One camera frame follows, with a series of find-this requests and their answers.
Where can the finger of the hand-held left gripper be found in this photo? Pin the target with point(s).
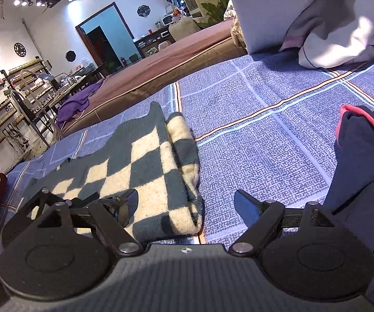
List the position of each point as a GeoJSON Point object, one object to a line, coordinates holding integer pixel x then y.
{"type": "Point", "coordinates": [28, 209]}

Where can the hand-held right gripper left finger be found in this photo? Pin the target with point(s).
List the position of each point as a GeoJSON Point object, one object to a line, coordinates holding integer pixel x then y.
{"type": "Point", "coordinates": [130, 201]}

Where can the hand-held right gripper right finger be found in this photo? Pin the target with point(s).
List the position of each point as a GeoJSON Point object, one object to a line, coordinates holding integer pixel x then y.
{"type": "Point", "coordinates": [245, 206]}

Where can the checkered knit sweater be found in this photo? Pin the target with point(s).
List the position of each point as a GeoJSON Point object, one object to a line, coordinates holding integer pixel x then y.
{"type": "Point", "coordinates": [148, 169]}

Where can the white and grey clothes pile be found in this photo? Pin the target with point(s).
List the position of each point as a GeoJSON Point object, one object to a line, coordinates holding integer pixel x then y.
{"type": "Point", "coordinates": [346, 22]}

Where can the blue patterned bed sheet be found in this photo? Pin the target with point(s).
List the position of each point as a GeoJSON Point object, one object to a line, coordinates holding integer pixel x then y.
{"type": "Point", "coordinates": [255, 136]}

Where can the purple cloth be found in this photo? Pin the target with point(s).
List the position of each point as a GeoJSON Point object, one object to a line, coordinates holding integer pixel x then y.
{"type": "Point", "coordinates": [76, 104]}

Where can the navy garment with pink trim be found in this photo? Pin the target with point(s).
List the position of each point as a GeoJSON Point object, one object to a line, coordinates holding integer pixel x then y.
{"type": "Point", "coordinates": [362, 169]}

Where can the cluttered display table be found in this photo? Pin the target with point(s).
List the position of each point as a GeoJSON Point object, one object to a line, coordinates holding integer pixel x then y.
{"type": "Point", "coordinates": [73, 83]}

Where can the brown mattress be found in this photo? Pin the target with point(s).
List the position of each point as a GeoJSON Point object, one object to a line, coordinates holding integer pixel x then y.
{"type": "Point", "coordinates": [161, 68]}

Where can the red fire extinguisher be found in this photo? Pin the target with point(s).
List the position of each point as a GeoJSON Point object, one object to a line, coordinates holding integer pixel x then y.
{"type": "Point", "coordinates": [123, 62]}

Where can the dark wooden cabinet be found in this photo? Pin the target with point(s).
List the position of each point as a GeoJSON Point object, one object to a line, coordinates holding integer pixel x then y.
{"type": "Point", "coordinates": [153, 42]}

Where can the blue door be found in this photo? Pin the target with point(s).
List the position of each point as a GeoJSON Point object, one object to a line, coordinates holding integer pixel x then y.
{"type": "Point", "coordinates": [115, 29]}

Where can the floral bedding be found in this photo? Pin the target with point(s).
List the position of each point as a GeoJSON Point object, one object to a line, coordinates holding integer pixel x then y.
{"type": "Point", "coordinates": [234, 26]}

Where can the beige cushion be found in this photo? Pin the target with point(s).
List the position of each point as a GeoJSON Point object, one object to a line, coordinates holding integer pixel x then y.
{"type": "Point", "coordinates": [185, 28]}

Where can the white microwave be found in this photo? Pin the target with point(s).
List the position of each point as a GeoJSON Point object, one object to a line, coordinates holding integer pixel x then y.
{"type": "Point", "coordinates": [167, 19]}

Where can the green potted plant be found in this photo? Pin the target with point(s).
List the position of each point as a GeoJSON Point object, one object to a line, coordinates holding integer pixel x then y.
{"type": "Point", "coordinates": [216, 11]}

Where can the wall display shelves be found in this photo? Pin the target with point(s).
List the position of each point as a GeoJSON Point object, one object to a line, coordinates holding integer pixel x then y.
{"type": "Point", "coordinates": [2, 110]}

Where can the black octagonal wall decor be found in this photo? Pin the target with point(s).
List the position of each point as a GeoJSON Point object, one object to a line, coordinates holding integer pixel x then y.
{"type": "Point", "coordinates": [143, 10]}
{"type": "Point", "coordinates": [70, 55]}

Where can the round black wall clock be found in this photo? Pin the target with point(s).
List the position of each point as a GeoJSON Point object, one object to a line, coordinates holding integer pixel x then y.
{"type": "Point", "coordinates": [20, 48]}

